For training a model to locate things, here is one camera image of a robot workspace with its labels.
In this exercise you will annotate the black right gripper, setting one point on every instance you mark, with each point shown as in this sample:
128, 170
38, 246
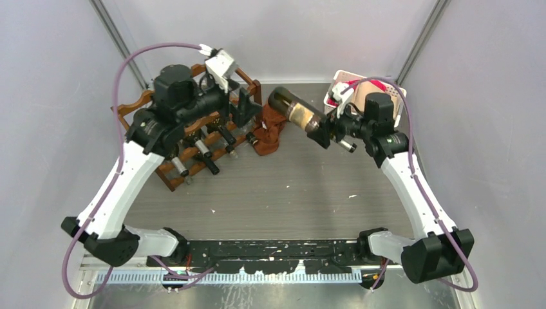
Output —
320, 133

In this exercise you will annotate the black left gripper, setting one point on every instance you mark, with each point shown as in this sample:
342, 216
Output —
246, 109

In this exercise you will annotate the dark green wine bottle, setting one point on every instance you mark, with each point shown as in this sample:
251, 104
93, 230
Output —
300, 112

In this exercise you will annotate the green wine bottle silver neck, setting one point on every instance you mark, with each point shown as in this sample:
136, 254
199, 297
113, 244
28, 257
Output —
227, 135

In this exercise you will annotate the dark wine bottle cream label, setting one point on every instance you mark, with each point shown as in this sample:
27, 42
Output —
203, 148

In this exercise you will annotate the clear bottle gold cap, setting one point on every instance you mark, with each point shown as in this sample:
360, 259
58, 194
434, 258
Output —
251, 138

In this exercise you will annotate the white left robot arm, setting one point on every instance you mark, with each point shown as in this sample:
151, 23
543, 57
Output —
100, 227

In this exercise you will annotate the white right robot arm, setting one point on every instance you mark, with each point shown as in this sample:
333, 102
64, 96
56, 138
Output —
392, 151

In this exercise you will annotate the pink cloth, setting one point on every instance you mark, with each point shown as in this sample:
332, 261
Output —
329, 101

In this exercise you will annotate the brown suede cloth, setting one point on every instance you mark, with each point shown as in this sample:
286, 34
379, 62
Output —
268, 129

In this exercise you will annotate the white plastic basket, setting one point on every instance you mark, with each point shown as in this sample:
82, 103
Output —
342, 75

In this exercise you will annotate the beige cloth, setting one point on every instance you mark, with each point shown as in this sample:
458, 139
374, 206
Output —
375, 86

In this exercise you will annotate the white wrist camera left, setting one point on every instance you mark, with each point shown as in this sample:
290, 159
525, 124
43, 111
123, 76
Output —
220, 64

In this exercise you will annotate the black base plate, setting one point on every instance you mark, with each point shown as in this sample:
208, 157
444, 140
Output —
323, 256

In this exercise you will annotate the aluminium frame rail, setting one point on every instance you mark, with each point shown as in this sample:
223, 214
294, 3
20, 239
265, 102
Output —
423, 260

